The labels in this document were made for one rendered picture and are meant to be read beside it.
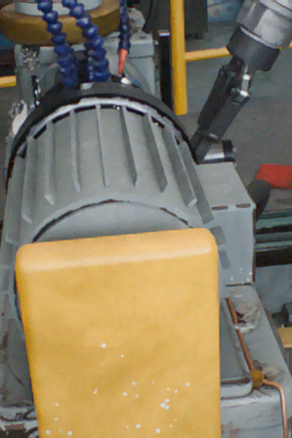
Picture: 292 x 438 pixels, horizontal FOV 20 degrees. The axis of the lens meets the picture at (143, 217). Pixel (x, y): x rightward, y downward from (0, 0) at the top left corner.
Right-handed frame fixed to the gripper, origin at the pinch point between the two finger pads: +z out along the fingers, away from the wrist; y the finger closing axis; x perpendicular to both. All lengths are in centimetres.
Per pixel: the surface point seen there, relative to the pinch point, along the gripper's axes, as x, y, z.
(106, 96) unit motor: -25, 47, -15
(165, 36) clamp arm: -8.7, -17.9, -11.3
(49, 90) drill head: -21.3, -27.5, 8.2
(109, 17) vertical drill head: -21.1, -0.5, -13.4
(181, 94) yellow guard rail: 60, -244, 48
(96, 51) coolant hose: -23.3, 16.9, -11.9
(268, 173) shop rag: 36, -55, 13
